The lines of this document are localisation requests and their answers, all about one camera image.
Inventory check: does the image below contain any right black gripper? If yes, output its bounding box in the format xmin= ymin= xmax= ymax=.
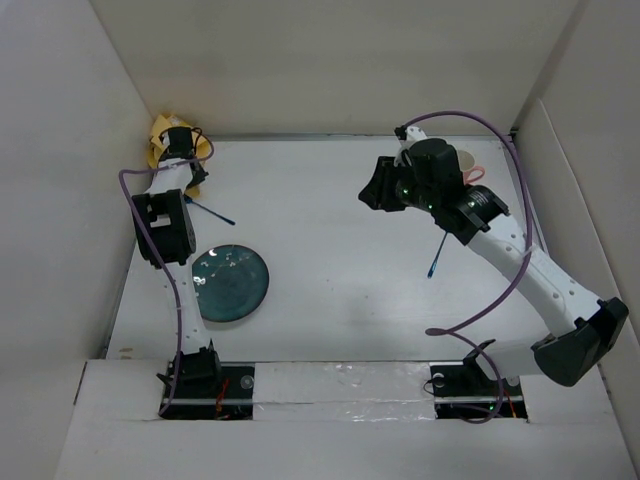
xmin=357 ymin=156 xmax=438 ymax=214

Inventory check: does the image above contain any yellow car-print cloth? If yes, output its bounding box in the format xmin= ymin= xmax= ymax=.
xmin=147 ymin=114 xmax=214 ymax=168

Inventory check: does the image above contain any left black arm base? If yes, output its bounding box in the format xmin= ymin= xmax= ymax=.
xmin=160 ymin=363 xmax=255 ymax=421

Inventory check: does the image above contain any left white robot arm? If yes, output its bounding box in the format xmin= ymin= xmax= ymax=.
xmin=131 ymin=126 xmax=223 ymax=397

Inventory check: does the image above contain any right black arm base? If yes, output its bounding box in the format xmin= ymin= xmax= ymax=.
xmin=423 ymin=350 xmax=528 ymax=422

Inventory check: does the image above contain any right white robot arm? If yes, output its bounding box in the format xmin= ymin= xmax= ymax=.
xmin=358 ymin=138 xmax=629 ymax=394

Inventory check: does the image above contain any blue metal fork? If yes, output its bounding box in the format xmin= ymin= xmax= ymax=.
xmin=184 ymin=195 xmax=236 ymax=226

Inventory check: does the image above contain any pink ceramic mug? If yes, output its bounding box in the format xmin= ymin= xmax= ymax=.
xmin=457 ymin=150 xmax=486 ymax=185

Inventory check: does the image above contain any blue metal spoon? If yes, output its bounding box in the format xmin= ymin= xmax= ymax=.
xmin=426 ymin=232 xmax=448 ymax=279

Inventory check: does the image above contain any teal ceramic plate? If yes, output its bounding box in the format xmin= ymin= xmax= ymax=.
xmin=192 ymin=244 xmax=270 ymax=323

